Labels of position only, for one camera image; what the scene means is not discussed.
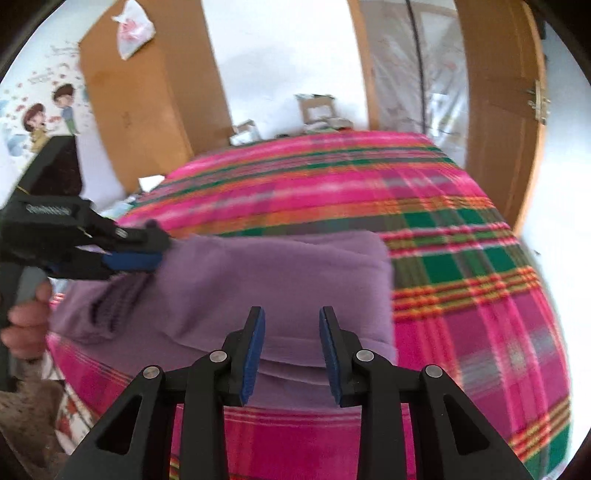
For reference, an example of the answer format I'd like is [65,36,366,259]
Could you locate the pink green plaid blanket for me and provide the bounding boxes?
[46,130,574,480]

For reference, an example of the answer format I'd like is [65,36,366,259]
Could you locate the hanging black cable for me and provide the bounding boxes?
[405,0,433,137]

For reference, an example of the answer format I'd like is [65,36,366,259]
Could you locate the wooden door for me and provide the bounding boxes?
[454,0,548,237]

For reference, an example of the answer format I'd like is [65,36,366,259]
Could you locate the metal door lock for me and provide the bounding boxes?
[526,80,551,126]

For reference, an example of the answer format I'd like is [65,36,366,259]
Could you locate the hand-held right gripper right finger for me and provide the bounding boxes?
[320,306,536,480]

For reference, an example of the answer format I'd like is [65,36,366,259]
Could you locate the white cardboard box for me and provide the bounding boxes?
[231,119,262,147]

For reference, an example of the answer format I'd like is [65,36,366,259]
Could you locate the brown cardboard box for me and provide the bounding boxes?
[295,93,336,126]

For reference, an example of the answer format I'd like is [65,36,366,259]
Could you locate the purple fleece garment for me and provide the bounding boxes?
[48,231,399,409]

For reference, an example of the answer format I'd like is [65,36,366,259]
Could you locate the wooden wardrobe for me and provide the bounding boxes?
[78,0,234,195]

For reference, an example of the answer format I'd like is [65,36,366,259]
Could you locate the person's left hand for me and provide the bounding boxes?
[0,282,54,361]

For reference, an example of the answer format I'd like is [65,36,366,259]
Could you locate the clear plastic curtain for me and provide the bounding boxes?
[360,0,470,168]

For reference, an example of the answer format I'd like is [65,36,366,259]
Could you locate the cartoon wall sticker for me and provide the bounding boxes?
[0,41,93,158]

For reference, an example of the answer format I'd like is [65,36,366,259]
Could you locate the person's left forearm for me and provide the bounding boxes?
[0,357,66,463]

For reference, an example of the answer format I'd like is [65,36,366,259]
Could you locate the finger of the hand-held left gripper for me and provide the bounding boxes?
[51,249,160,280]
[92,217,171,254]

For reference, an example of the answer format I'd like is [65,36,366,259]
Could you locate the red-printed white plastic bag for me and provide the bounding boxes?
[112,0,157,61]

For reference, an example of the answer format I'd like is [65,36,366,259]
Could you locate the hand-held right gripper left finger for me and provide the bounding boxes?
[55,307,266,480]

